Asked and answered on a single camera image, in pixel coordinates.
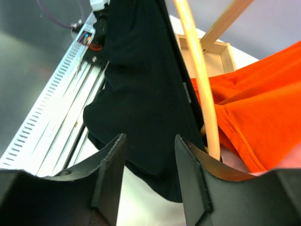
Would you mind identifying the orange t shirt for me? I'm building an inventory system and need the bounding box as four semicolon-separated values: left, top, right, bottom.
190;40;301;173

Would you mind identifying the wooden tray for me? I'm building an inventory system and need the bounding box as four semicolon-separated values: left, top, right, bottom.
176;34;237;78

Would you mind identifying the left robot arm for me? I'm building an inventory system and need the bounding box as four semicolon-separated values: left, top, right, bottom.
90;0;110;24

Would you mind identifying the wooden clothes rack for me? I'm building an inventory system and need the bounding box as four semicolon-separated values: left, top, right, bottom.
201;0;253;50

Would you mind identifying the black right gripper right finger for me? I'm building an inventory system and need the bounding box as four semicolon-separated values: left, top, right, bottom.
174;135;213;226

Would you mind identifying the aluminium mounting rail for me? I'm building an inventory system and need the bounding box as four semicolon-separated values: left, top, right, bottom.
0;11;110;177

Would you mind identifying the black t shirt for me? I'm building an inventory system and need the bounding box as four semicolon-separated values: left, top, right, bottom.
83;0;204;202

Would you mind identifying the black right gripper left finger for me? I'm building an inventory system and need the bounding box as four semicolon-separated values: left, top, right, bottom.
91;134;127;226

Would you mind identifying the orange clothes hanger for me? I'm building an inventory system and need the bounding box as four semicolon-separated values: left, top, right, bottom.
174;0;221;160

